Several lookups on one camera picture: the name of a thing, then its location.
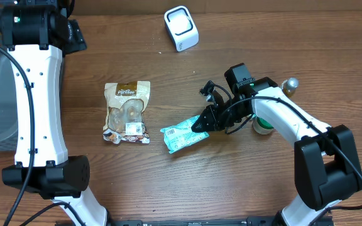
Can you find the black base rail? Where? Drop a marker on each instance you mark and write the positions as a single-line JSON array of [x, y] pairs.
[[250, 221]]

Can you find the yellow oil bottle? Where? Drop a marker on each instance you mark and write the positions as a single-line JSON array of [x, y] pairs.
[[289, 86]]

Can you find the green lid jar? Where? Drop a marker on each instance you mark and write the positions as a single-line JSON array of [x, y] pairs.
[[261, 126]]

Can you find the white barcode scanner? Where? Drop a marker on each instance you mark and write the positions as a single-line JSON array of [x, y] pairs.
[[181, 28]]

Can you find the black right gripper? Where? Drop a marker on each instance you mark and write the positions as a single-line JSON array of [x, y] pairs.
[[214, 116]]

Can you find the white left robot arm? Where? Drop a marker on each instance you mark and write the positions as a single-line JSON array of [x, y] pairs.
[[37, 35]]

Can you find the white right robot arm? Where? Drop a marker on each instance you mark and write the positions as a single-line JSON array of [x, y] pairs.
[[326, 164]]

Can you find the brown white snack bag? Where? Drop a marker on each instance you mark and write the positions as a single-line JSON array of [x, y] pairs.
[[125, 105]]

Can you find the teal snack packet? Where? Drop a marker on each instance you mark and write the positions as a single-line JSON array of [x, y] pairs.
[[181, 135]]

